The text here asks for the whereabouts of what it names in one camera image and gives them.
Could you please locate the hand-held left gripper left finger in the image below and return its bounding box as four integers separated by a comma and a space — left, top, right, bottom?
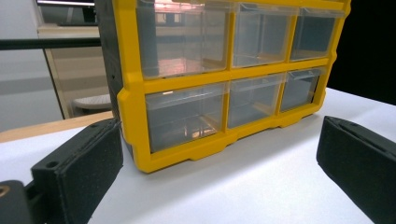
30, 118, 124, 224

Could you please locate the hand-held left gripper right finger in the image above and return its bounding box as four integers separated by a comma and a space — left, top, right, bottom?
316, 115, 396, 224

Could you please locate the yellow black storage organizer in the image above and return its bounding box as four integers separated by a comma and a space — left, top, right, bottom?
94, 0, 352, 175

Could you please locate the clear plastic drawer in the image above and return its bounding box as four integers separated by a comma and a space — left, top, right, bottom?
279, 68, 323, 113

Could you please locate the wooden board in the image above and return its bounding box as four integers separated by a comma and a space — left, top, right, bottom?
0, 110, 115, 144

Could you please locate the white round seat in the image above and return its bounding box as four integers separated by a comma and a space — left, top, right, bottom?
72, 93, 112, 110

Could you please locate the light wooden cabinet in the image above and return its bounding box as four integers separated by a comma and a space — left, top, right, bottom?
36, 24, 110, 119

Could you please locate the black curtain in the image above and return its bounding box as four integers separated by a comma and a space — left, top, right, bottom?
326, 0, 396, 105

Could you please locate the set of clear organizer drawers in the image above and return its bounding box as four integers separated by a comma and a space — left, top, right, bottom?
135, 0, 347, 153

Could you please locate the black horizontal frame bar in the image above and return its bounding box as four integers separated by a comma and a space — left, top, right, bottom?
0, 36, 102, 51

